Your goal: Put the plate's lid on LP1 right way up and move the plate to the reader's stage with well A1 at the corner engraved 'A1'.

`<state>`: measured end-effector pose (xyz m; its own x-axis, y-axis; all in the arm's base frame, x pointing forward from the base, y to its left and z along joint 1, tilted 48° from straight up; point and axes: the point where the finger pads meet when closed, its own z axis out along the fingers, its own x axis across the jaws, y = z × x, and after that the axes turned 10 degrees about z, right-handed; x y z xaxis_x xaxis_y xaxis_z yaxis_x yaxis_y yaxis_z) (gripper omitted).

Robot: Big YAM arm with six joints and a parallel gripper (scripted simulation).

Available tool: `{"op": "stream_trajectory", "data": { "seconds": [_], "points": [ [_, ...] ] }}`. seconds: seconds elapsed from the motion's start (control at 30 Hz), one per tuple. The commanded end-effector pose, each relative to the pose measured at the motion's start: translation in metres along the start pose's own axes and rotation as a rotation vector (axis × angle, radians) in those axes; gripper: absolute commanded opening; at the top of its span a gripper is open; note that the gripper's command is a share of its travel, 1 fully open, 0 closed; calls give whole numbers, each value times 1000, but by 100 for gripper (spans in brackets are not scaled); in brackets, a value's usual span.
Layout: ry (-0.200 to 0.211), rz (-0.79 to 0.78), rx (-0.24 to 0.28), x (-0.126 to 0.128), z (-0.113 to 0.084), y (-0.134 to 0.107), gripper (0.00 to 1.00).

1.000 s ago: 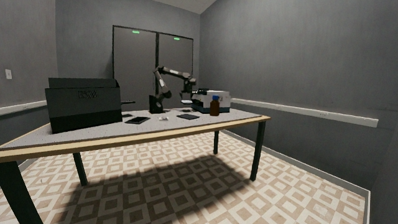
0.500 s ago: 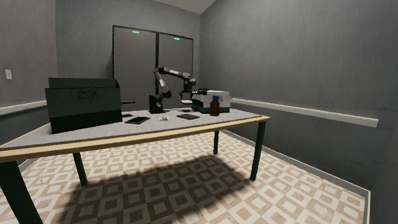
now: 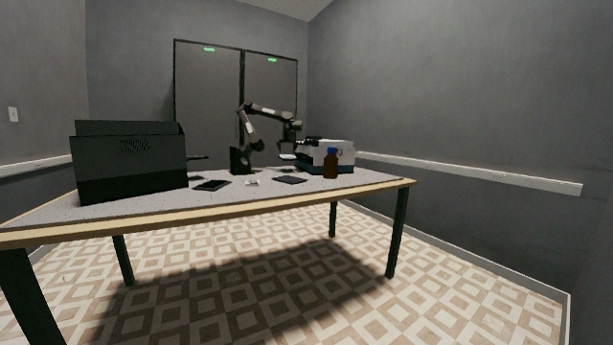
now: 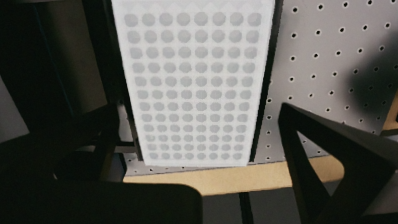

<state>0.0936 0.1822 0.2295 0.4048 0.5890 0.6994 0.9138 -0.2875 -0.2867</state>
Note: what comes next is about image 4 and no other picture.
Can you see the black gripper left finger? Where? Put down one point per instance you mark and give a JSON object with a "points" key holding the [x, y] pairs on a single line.
{"points": [[35, 155]]}

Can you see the white multi-well plate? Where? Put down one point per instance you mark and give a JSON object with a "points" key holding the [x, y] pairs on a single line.
{"points": [[207, 105]]}

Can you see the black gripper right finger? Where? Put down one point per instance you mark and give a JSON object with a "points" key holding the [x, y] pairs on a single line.
{"points": [[369, 187]]}

